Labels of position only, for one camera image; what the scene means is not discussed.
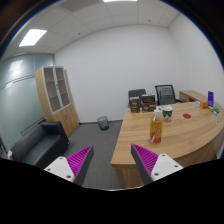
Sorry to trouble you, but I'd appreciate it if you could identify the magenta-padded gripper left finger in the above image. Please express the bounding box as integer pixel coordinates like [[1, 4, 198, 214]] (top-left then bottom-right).
[[43, 145, 95, 187]]

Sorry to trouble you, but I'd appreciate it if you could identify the small brown cardboard box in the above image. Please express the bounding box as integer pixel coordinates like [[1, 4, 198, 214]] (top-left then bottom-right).
[[129, 96, 141, 114]]

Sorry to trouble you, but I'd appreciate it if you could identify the grey mesh waste bin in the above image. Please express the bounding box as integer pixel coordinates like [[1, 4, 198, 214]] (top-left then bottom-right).
[[97, 115, 110, 131]]

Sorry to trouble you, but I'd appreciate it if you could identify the rectangular ceiling light panel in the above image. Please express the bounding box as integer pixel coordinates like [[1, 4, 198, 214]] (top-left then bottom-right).
[[18, 28, 48, 48], [102, 0, 138, 3]]

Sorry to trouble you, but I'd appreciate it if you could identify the yellow-labelled drink bottle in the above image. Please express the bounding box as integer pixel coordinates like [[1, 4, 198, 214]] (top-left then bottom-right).
[[149, 107, 165, 145]]

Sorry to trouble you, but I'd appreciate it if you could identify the black leather sofa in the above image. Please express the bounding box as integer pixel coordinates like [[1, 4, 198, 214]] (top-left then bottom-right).
[[9, 121, 70, 169]]

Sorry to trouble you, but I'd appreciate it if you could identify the wooden glass-door shelf cabinet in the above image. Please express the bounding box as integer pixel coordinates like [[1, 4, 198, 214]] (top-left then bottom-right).
[[35, 65, 80, 138]]

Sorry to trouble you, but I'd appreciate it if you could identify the grey office chair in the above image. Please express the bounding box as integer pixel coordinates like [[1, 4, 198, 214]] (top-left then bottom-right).
[[127, 88, 147, 108]]

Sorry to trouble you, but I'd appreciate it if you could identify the wooden side desk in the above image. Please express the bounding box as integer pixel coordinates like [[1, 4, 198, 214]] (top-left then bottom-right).
[[179, 89, 209, 104]]

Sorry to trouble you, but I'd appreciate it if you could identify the purple standing card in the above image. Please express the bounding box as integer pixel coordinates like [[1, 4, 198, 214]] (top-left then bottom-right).
[[207, 90, 215, 108]]

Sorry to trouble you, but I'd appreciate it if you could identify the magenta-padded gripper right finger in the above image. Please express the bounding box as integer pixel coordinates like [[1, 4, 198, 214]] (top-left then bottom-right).
[[130, 143, 184, 186]]

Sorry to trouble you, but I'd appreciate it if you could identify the black mesh office chair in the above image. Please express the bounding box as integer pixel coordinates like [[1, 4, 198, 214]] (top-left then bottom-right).
[[154, 84, 183, 106]]

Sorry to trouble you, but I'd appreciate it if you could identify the green and white cup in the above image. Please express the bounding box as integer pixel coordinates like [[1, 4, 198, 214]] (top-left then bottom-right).
[[161, 105, 174, 122]]

